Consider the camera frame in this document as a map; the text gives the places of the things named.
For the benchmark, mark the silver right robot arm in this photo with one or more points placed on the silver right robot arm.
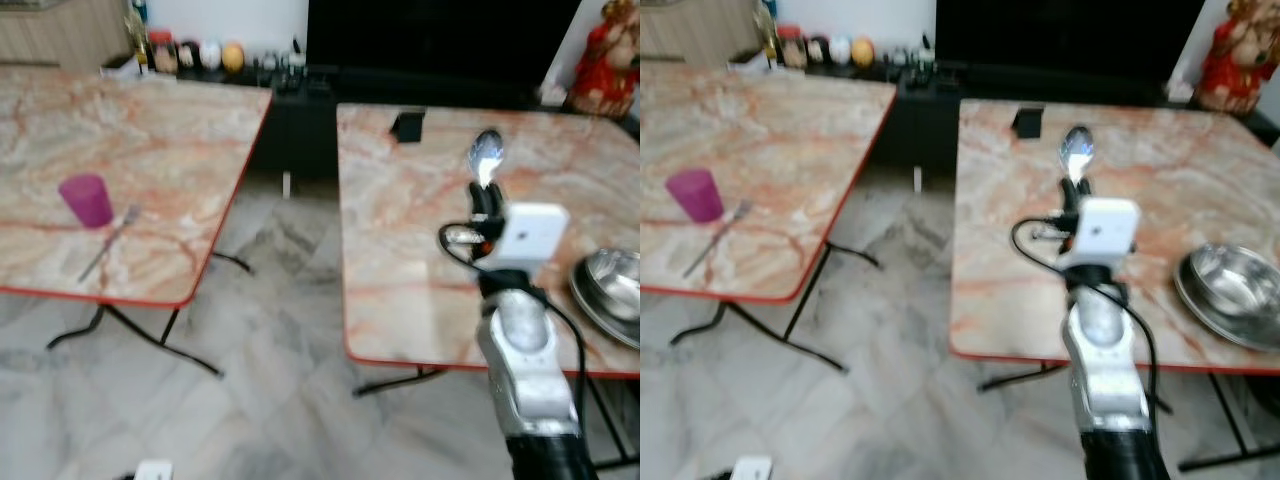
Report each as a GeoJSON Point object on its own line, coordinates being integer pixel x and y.
{"type": "Point", "coordinates": [1105, 360]}
{"type": "Point", "coordinates": [525, 360]}

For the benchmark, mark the purple plastic cup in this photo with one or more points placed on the purple plastic cup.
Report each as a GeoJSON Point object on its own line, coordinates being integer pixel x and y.
{"type": "Point", "coordinates": [87, 201]}
{"type": "Point", "coordinates": [695, 196]}

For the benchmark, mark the black television screen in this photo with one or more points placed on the black television screen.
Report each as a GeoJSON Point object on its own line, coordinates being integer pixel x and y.
{"type": "Point", "coordinates": [1070, 30]}
{"type": "Point", "coordinates": [440, 35]}

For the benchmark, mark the marble folding table with cup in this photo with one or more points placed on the marble folding table with cup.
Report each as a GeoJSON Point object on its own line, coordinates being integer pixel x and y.
{"type": "Point", "coordinates": [790, 130]}
{"type": "Point", "coordinates": [160, 130]}

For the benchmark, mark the small black box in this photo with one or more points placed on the small black box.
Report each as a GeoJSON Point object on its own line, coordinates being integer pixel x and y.
{"type": "Point", "coordinates": [1028, 122]}
{"type": "Point", "coordinates": [407, 127]}

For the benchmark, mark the dark round jar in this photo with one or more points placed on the dark round jar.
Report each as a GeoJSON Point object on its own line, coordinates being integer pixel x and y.
{"type": "Point", "coordinates": [189, 56]}
{"type": "Point", "coordinates": [817, 50]}

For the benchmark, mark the yellow egg ornament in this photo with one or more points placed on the yellow egg ornament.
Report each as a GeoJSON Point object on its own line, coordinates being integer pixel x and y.
{"type": "Point", "coordinates": [863, 52]}
{"type": "Point", "coordinates": [233, 57]}

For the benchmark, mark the silver metal spoon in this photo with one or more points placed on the silver metal spoon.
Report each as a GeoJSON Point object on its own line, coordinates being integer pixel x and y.
{"type": "Point", "coordinates": [485, 153]}
{"type": "Point", "coordinates": [1078, 150]}

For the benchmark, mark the silver metal fork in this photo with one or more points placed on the silver metal fork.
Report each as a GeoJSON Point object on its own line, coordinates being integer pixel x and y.
{"type": "Point", "coordinates": [716, 240]}
{"type": "Point", "coordinates": [108, 244]}

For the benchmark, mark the marble folding table with bowl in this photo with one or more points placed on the marble folding table with bowl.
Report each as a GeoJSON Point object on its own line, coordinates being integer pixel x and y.
{"type": "Point", "coordinates": [1000, 260]}
{"type": "Point", "coordinates": [400, 260]}

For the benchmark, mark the gold trophy ornament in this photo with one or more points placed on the gold trophy ornament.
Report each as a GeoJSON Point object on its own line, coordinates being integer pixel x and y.
{"type": "Point", "coordinates": [136, 30]}
{"type": "Point", "coordinates": [766, 28]}

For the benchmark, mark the light wooden cabinet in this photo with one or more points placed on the light wooden cabinet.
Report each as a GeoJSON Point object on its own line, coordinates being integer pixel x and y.
{"type": "Point", "coordinates": [690, 28]}
{"type": "Point", "coordinates": [60, 30]}

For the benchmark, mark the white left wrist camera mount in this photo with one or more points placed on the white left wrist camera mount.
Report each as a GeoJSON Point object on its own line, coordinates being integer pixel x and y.
{"type": "Point", "coordinates": [155, 471]}
{"type": "Point", "coordinates": [751, 469]}

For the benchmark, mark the red lidded jar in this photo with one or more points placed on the red lidded jar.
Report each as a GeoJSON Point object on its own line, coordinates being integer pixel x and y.
{"type": "Point", "coordinates": [791, 47]}
{"type": "Point", "coordinates": [163, 53]}

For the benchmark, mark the red and gold figurine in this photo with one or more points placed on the red and gold figurine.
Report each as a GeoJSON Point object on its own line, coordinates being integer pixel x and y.
{"type": "Point", "coordinates": [1240, 60]}
{"type": "Point", "coordinates": [605, 65]}

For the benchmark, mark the white egg ornament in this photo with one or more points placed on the white egg ornament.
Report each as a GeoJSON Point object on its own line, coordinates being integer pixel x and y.
{"type": "Point", "coordinates": [211, 55]}
{"type": "Point", "coordinates": [840, 50]}

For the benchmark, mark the stainless steel bowl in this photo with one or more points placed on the stainless steel bowl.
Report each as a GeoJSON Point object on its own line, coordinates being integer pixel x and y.
{"type": "Point", "coordinates": [1235, 290]}
{"type": "Point", "coordinates": [610, 290]}

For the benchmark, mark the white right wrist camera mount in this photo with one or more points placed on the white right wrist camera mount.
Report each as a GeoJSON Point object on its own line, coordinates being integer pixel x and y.
{"type": "Point", "coordinates": [1105, 230]}
{"type": "Point", "coordinates": [530, 235]}

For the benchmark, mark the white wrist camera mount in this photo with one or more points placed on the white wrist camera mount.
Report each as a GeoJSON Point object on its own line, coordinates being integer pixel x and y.
{"type": "Point", "coordinates": [751, 469]}
{"type": "Point", "coordinates": [155, 471]}
{"type": "Point", "coordinates": [1105, 230]}
{"type": "Point", "coordinates": [530, 235]}

